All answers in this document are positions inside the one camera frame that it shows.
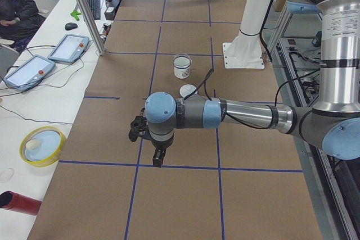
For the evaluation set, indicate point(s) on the near teach pendant tablet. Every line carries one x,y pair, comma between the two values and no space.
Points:
29,74

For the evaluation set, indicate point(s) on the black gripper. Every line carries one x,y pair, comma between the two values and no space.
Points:
160,145

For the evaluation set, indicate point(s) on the black keyboard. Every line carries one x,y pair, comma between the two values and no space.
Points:
95,8

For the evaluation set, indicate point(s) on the white enamel mug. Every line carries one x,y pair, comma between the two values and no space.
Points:
181,72

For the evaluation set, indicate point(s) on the clear plastic funnel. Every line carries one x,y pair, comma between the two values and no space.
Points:
182,60

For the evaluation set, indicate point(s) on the red cardboard tube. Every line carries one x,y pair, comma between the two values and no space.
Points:
19,203

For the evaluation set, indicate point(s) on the clear round lid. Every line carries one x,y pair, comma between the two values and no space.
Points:
6,174

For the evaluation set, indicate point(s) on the white mug lid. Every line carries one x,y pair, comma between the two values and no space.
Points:
187,89

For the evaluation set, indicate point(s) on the far teach pendant tablet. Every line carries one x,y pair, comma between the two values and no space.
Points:
69,48

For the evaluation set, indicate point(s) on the seated person in black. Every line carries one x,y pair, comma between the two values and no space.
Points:
20,20

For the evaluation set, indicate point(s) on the aluminium frame post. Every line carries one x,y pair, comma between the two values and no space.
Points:
91,25

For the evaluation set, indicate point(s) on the black computer mouse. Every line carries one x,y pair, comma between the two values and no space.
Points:
70,26

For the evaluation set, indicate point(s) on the black power adapter box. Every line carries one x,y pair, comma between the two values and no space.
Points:
110,13

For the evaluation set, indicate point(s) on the teach pendant tablet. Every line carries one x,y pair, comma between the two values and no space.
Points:
29,74
69,48

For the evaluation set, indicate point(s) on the green plastic toy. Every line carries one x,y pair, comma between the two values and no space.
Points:
75,14

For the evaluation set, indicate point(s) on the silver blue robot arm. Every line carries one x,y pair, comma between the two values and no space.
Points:
331,124

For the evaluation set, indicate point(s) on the white pedestal column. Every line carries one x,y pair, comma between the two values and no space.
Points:
245,51

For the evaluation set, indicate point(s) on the yellow tape roll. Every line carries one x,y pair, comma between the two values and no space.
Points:
42,147

